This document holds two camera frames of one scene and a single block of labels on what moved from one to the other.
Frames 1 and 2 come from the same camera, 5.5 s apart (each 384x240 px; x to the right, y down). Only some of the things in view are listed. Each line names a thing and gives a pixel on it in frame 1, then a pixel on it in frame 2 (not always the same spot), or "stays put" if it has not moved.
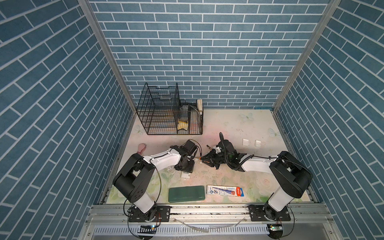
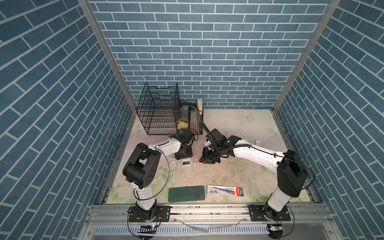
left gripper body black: [188, 166] -> [187, 152]
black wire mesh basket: [191, 118] stays put
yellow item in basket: [182, 125] stays put
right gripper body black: [214, 159] -> [210, 155]
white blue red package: [225, 190] stays put
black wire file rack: [158, 109] stays put
